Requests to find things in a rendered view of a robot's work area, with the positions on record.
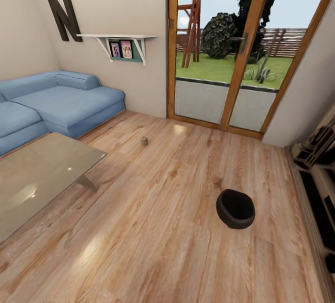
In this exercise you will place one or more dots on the pillar candle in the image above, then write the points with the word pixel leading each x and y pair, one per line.
pixel 144 141

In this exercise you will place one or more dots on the picture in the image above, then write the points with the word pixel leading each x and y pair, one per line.
pixel 126 48
pixel 115 49

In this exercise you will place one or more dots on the door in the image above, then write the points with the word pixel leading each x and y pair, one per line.
pixel 230 61

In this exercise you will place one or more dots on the decorative sign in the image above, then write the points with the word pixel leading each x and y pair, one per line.
pixel 67 20

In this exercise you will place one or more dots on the wood fireplace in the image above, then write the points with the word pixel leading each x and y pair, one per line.
pixel 312 167

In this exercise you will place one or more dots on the cauldron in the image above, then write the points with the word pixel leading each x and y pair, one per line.
pixel 235 209

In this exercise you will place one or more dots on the sofa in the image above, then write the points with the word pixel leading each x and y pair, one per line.
pixel 70 103

